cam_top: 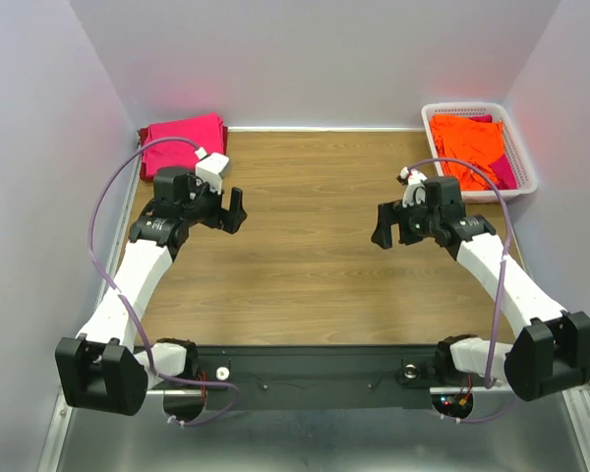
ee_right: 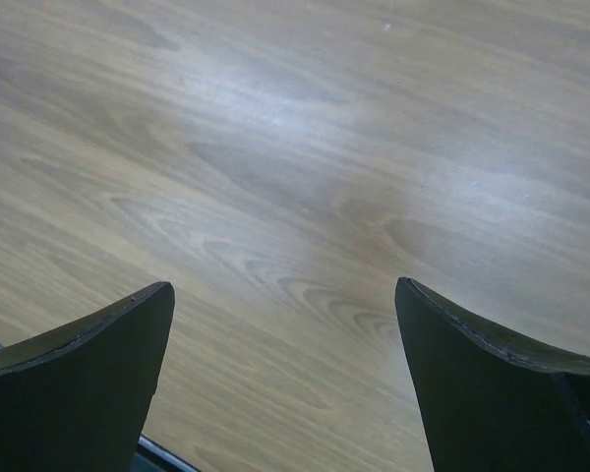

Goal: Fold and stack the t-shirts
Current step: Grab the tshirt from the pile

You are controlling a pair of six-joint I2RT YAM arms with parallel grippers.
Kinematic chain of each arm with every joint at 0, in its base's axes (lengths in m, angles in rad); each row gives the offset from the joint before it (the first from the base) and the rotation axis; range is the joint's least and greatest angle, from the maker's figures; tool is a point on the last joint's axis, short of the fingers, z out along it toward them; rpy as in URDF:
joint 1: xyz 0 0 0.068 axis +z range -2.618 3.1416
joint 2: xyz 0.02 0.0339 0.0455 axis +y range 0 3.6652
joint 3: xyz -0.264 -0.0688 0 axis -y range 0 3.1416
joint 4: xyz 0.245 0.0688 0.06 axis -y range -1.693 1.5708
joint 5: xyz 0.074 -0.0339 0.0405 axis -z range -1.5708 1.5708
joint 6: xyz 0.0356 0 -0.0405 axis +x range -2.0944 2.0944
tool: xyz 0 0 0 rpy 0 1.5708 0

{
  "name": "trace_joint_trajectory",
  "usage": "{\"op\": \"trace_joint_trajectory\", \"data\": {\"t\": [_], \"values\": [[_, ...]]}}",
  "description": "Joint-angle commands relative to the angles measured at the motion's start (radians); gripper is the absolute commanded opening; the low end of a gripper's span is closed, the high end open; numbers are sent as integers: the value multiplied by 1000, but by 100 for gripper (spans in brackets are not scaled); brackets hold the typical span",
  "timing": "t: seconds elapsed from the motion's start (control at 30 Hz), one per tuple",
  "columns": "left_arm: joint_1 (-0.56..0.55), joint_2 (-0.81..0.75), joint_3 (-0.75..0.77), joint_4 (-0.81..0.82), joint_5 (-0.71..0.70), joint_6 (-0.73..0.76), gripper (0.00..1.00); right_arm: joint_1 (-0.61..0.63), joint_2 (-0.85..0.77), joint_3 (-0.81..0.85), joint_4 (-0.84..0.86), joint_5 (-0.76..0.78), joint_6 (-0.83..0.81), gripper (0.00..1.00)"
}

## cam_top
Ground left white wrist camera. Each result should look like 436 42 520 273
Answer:
195 152 231 195

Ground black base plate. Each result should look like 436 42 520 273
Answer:
182 344 468 411

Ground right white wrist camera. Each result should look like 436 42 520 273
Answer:
398 167 427 207

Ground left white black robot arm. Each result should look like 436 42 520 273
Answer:
55 154 247 416

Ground orange t shirt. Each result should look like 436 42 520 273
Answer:
429 115 504 186

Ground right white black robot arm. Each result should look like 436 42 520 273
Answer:
372 169 590 401

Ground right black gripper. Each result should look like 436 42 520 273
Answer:
370 192 441 248

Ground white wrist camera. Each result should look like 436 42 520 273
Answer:
195 152 231 195
398 167 427 207

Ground aluminium frame rail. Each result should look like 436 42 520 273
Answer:
39 132 590 471

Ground folded dark red t shirt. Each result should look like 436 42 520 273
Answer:
137 123 229 182

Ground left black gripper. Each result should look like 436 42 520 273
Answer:
180 169 247 234

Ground folded pink t shirt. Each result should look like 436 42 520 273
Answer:
143 112 226 180

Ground crumpled pink t shirt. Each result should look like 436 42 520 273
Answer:
470 114 517 190

